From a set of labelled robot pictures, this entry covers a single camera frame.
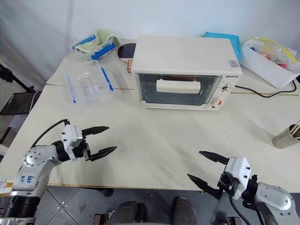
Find clear plastic bag with items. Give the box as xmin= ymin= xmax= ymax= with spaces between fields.
xmin=249 ymin=36 xmax=300 ymax=71

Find beige cup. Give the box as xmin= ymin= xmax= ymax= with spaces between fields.
xmin=271 ymin=125 xmax=300 ymax=150

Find white toaster oven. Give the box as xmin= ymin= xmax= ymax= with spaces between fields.
xmin=130 ymin=35 xmax=243 ymax=111

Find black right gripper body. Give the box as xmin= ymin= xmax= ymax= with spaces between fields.
xmin=217 ymin=167 xmax=240 ymax=196

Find black table tennis paddle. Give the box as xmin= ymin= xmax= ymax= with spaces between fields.
xmin=117 ymin=43 xmax=137 ymax=74

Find black power cable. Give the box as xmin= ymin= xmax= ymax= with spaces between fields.
xmin=234 ymin=79 xmax=297 ymax=98

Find green towel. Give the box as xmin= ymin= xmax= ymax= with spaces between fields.
xmin=76 ymin=28 xmax=123 ymax=60

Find white plastic bin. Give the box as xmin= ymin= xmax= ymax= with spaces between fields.
xmin=240 ymin=39 xmax=299 ymax=89

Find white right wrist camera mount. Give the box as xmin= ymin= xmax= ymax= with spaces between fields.
xmin=224 ymin=156 xmax=253 ymax=199

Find black stand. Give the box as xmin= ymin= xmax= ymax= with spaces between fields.
xmin=0 ymin=63 xmax=36 ymax=93

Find dark rounded shape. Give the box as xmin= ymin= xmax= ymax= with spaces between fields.
xmin=109 ymin=200 xmax=147 ymax=225
xmin=172 ymin=196 xmax=200 ymax=225

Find blue box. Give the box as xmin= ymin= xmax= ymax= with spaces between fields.
xmin=203 ymin=31 xmax=242 ymax=60

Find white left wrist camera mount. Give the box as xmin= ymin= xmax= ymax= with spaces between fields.
xmin=61 ymin=124 xmax=83 ymax=161

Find wooden sticks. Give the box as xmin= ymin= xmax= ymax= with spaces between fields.
xmin=289 ymin=120 xmax=300 ymax=142

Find empty clear plastic container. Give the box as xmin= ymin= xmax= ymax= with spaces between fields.
xmin=67 ymin=60 xmax=114 ymax=110

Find black mesh platform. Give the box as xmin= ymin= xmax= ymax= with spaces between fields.
xmin=0 ymin=92 xmax=39 ymax=116

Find clear container with blue clips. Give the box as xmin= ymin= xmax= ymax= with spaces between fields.
xmin=68 ymin=32 xmax=118 ymax=62

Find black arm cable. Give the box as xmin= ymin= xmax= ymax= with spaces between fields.
xmin=30 ymin=119 xmax=71 ymax=150
xmin=230 ymin=194 xmax=249 ymax=225

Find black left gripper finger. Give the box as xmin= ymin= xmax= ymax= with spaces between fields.
xmin=82 ymin=126 xmax=110 ymax=137
xmin=90 ymin=146 xmax=118 ymax=162

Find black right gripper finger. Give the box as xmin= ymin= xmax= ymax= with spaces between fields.
xmin=198 ymin=150 xmax=229 ymax=165
xmin=187 ymin=173 xmax=222 ymax=200

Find glass oven door with handle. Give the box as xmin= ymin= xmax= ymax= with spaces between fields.
xmin=135 ymin=72 xmax=222 ymax=108

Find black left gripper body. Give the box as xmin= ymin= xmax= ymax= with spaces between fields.
xmin=71 ymin=136 xmax=92 ymax=162

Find clear flat plastic lid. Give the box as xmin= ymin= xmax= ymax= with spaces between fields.
xmin=104 ymin=67 xmax=135 ymax=91

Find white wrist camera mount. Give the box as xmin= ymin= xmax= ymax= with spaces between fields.
xmin=224 ymin=156 xmax=253 ymax=199
xmin=61 ymin=124 xmax=83 ymax=161

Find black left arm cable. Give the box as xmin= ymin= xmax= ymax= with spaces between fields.
xmin=30 ymin=119 xmax=71 ymax=150

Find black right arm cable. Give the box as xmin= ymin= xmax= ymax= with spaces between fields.
xmin=230 ymin=194 xmax=249 ymax=225

